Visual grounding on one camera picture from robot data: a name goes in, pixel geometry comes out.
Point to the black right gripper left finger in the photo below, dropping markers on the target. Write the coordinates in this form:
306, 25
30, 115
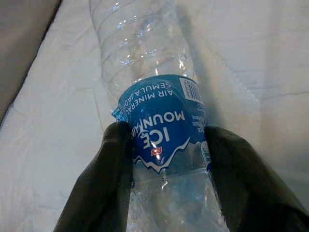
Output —
108, 174

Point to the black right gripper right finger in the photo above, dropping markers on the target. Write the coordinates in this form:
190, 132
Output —
246, 188

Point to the clear plastic water bottle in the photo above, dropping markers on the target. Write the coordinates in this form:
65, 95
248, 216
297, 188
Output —
157, 108

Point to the grey bed headboard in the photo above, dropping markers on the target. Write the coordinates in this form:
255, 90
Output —
17, 36

